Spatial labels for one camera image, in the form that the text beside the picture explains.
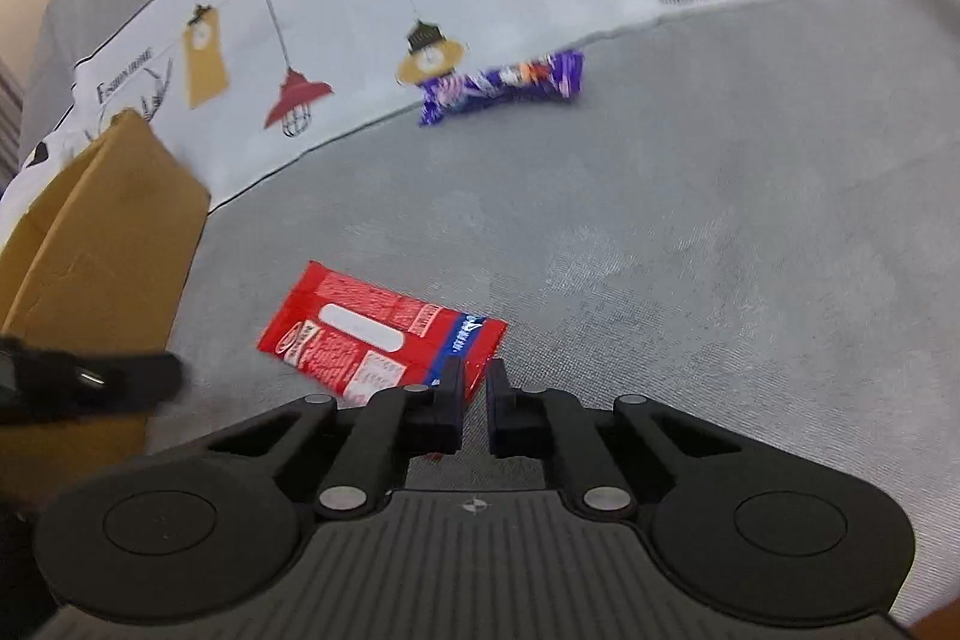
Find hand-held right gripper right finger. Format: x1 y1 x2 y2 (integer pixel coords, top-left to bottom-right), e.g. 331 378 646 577
484 357 760 522

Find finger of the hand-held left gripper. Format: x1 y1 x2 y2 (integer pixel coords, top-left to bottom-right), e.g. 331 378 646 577
0 335 185 425

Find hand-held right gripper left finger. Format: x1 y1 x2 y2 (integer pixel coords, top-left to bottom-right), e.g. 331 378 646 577
154 357 466 522

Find brown cardboard box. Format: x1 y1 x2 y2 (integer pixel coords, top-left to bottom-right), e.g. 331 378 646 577
0 109 212 515

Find large red snack packet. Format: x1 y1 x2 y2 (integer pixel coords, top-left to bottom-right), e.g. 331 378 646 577
256 260 509 406

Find purple snack bar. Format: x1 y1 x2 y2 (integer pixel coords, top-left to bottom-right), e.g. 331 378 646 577
417 49 585 128

